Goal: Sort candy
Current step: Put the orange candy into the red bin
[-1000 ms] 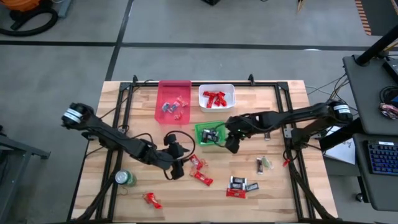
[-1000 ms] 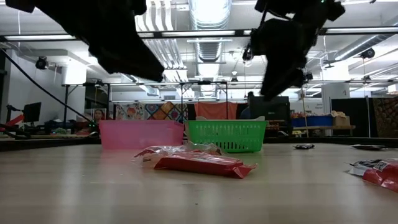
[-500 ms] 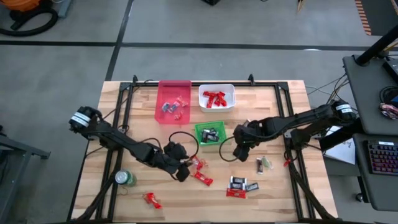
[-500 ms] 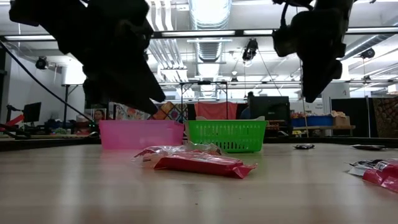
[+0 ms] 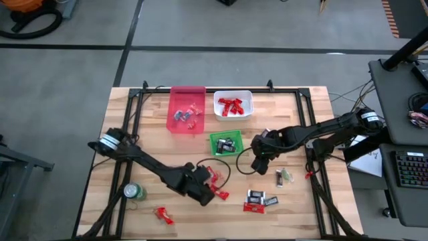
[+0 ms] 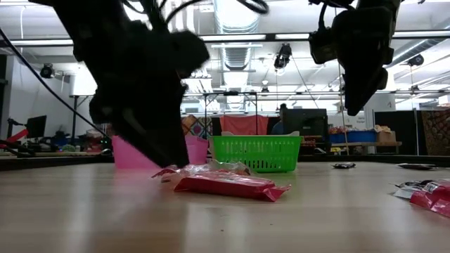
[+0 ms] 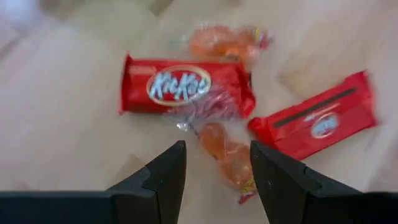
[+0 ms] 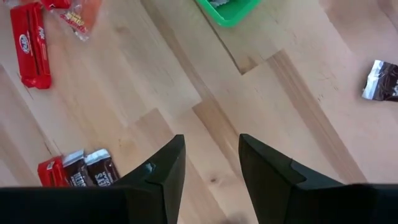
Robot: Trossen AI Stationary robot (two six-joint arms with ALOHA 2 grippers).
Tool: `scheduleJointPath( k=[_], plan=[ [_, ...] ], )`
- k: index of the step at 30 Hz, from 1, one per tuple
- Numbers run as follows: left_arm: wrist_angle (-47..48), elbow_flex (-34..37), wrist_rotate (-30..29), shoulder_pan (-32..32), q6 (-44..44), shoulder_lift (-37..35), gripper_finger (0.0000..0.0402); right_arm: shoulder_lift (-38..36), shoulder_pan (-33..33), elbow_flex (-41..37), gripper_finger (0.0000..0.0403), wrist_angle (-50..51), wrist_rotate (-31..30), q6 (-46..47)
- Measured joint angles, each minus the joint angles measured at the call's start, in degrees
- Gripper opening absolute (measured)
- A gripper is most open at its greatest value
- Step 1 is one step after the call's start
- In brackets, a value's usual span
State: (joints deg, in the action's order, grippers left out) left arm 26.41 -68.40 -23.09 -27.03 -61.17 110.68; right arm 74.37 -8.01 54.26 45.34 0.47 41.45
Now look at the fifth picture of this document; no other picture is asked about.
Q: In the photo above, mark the teal candy clear wrapper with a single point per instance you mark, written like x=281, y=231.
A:
x=187, y=114
x=177, y=116

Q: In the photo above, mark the green soda can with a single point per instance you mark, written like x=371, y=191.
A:
x=132, y=190

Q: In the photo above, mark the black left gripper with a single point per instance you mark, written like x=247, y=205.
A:
x=197, y=182

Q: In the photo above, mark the black desk device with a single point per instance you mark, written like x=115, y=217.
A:
x=422, y=75

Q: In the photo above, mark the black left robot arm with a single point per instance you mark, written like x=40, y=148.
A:
x=150, y=165

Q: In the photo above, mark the green candy clear wrapper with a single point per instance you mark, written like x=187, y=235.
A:
x=287, y=174

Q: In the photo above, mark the dark grey side desk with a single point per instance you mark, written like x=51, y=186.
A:
x=408, y=207

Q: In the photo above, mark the red candy clear wrapper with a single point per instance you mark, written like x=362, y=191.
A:
x=156, y=211
x=196, y=108
x=191, y=124

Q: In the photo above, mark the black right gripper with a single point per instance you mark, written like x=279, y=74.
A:
x=267, y=144

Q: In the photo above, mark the grey metal cart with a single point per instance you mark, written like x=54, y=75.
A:
x=13, y=201

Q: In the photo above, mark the pink white patterned object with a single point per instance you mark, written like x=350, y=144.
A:
x=418, y=120

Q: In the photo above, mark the red KitKat bar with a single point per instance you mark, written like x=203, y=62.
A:
x=211, y=172
x=222, y=101
x=234, y=109
x=240, y=108
x=226, y=109
x=223, y=194
x=164, y=216
x=253, y=208
x=236, y=101

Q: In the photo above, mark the backlit computer keyboard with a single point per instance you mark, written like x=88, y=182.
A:
x=413, y=170

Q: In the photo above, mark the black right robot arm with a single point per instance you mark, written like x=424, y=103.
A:
x=321, y=129

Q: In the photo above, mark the white paper sheet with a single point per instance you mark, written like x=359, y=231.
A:
x=368, y=162

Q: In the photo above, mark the orange vacuum cleaner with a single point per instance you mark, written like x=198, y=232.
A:
x=20, y=5

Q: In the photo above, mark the black metal pole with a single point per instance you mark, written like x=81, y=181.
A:
x=404, y=50

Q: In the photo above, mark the dark grey desk top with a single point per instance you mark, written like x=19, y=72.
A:
x=394, y=100

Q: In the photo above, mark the black caster wheel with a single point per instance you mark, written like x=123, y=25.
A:
x=387, y=213

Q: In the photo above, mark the green plastic basket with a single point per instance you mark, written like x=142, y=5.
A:
x=239, y=139

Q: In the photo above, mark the white plastic bin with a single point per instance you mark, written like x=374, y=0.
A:
x=234, y=93

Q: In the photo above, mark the wooden leg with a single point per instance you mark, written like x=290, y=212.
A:
x=323, y=5

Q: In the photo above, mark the dark floor mat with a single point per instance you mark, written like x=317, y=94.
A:
x=413, y=20

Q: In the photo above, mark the pink translucent plastic bin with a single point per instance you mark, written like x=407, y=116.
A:
x=185, y=97

